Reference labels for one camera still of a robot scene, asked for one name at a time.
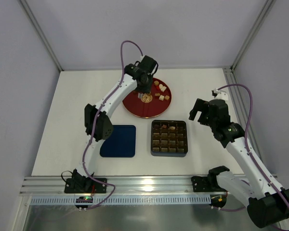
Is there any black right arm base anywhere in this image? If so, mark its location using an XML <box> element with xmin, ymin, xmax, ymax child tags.
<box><xmin>191</xmin><ymin>176</ymin><xmax>223</xmax><ymax>193</ymax></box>

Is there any controller board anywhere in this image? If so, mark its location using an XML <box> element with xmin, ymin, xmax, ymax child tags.
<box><xmin>210</xmin><ymin>195</ymin><xmax>227</xmax><ymax>208</ymax></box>
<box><xmin>75</xmin><ymin>196</ymin><xmax>93</xmax><ymax>209</ymax></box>

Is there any round red tray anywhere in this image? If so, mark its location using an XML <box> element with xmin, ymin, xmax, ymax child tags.
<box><xmin>123</xmin><ymin>78</ymin><xmax>172</xmax><ymax>118</ymax></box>

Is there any aluminium front rail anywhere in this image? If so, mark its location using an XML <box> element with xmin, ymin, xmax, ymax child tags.
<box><xmin>19</xmin><ymin>175</ymin><xmax>249</xmax><ymax>194</ymax></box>

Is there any aluminium left frame post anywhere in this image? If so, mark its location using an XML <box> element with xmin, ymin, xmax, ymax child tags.
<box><xmin>18</xmin><ymin>0</ymin><xmax>64</xmax><ymax>72</ymax></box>

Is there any aluminium right frame post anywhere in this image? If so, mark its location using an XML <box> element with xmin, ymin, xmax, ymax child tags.
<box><xmin>231</xmin><ymin>0</ymin><xmax>276</xmax><ymax>72</ymax></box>

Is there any blue chocolate box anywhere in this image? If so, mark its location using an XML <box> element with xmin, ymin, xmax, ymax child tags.
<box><xmin>150</xmin><ymin>120</ymin><xmax>188</xmax><ymax>157</ymax></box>

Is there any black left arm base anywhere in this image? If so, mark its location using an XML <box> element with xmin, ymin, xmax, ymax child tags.
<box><xmin>61</xmin><ymin>169</ymin><xmax>107</xmax><ymax>193</ymax></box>

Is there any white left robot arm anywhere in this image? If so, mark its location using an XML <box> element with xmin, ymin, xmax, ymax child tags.
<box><xmin>72</xmin><ymin>55</ymin><xmax>158</xmax><ymax>184</ymax></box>

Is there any slotted cable duct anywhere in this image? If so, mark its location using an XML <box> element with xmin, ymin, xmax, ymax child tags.
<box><xmin>30</xmin><ymin>194</ymin><xmax>211</xmax><ymax>205</ymax></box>

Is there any aluminium frame post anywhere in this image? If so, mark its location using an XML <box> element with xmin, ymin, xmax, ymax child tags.
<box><xmin>18</xmin><ymin>0</ymin><xmax>64</xmax><ymax>72</ymax></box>
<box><xmin>231</xmin><ymin>0</ymin><xmax>276</xmax><ymax>72</ymax></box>

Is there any aluminium rail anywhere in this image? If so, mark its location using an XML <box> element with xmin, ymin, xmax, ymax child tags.
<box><xmin>19</xmin><ymin>175</ymin><xmax>249</xmax><ymax>194</ymax></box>
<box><xmin>223</xmin><ymin>67</ymin><xmax>262</xmax><ymax>160</ymax></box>

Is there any blue box lid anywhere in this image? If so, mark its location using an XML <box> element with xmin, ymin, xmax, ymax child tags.
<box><xmin>100</xmin><ymin>125</ymin><xmax>136</xmax><ymax>158</ymax></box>

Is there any aluminium right side rail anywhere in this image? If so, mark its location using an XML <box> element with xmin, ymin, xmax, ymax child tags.
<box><xmin>223</xmin><ymin>67</ymin><xmax>262</xmax><ymax>160</ymax></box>

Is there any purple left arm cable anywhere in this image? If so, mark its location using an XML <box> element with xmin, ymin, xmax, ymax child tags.
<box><xmin>81</xmin><ymin>40</ymin><xmax>145</xmax><ymax>210</ymax></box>

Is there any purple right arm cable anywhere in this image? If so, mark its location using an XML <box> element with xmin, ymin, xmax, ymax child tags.
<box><xmin>216</xmin><ymin>83</ymin><xmax>289</xmax><ymax>231</ymax></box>

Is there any left controller board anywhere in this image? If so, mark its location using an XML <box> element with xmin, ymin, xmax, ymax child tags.
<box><xmin>75</xmin><ymin>196</ymin><xmax>93</xmax><ymax>209</ymax></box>

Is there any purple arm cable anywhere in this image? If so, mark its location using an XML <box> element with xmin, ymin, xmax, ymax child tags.
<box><xmin>216</xmin><ymin>83</ymin><xmax>289</xmax><ymax>231</ymax></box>
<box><xmin>81</xmin><ymin>40</ymin><xmax>145</xmax><ymax>210</ymax></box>

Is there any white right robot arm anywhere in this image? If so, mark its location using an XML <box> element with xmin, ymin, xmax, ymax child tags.
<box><xmin>189</xmin><ymin>92</ymin><xmax>289</xmax><ymax>228</ymax></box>

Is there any right controller board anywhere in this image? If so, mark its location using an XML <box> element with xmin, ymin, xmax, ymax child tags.
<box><xmin>210</xmin><ymin>195</ymin><xmax>227</xmax><ymax>208</ymax></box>

